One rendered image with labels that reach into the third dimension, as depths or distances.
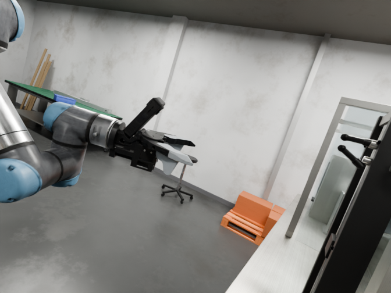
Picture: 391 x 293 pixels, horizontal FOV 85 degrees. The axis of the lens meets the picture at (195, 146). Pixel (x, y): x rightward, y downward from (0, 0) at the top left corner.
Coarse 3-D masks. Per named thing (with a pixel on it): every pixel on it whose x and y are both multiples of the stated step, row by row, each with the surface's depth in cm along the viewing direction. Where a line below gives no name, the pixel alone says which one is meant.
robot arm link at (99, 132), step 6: (96, 120) 48; (102, 120) 49; (108, 120) 49; (114, 120) 50; (96, 126) 48; (102, 126) 48; (108, 126) 48; (90, 132) 48; (96, 132) 48; (102, 132) 48; (108, 132) 48; (90, 138) 49; (96, 138) 49; (102, 138) 48; (96, 144) 50; (102, 144) 49
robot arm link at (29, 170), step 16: (0, 96) 38; (0, 112) 37; (16, 112) 40; (0, 128) 36; (16, 128) 38; (0, 144) 36; (16, 144) 37; (32, 144) 40; (0, 160) 35; (16, 160) 36; (32, 160) 38; (48, 160) 42; (0, 176) 34; (16, 176) 34; (32, 176) 37; (48, 176) 41; (0, 192) 35; (16, 192) 35; (32, 192) 38
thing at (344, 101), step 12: (372, 108) 90; (384, 108) 88; (336, 120) 96; (336, 132) 194; (324, 144) 98; (324, 156) 98; (312, 168) 100; (312, 180) 100; (300, 204) 102; (288, 228) 104
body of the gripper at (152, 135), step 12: (120, 132) 51; (144, 132) 51; (156, 132) 54; (108, 144) 49; (120, 144) 51; (132, 144) 51; (144, 144) 49; (120, 156) 53; (132, 156) 51; (144, 156) 50; (156, 156) 50; (144, 168) 50
